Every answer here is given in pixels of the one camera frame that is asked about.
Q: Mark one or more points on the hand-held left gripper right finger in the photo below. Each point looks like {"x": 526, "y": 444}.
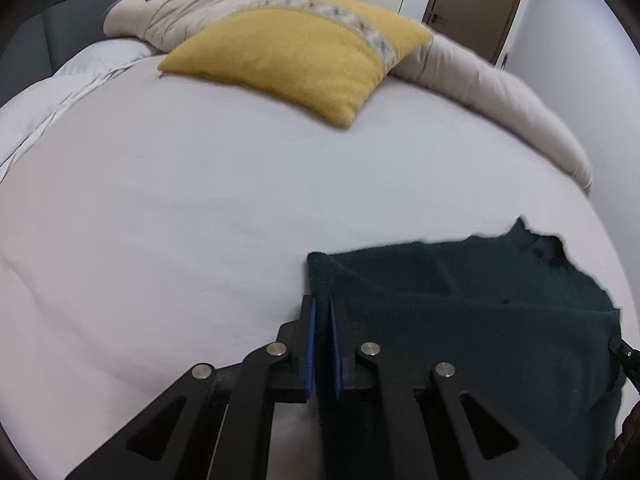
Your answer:
{"x": 335, "y": 355}

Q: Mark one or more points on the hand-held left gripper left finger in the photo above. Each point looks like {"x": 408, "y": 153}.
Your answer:
{"x": 311, "y": 342}

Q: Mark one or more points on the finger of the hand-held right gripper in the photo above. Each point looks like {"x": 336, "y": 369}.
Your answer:
{"x": 625, "y": 357}

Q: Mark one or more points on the dark green cloth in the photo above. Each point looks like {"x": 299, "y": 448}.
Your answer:
{"x": 475, "y": 310}

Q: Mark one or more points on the bed with white sheet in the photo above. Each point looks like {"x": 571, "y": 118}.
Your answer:
{"x": 200, "y": 210}

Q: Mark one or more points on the beige duvet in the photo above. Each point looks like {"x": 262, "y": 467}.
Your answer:
{"x": 500, "y": 95}

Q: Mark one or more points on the yellow cushion with patterned band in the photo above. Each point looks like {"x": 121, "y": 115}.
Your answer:
{"x": 300, "y": 45}

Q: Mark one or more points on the brown door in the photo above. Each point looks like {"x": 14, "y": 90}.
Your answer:
{"x": 470, "y": 5}

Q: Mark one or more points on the grey padded headboard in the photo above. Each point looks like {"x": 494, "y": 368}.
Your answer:
{"x": 65, "y": 25}

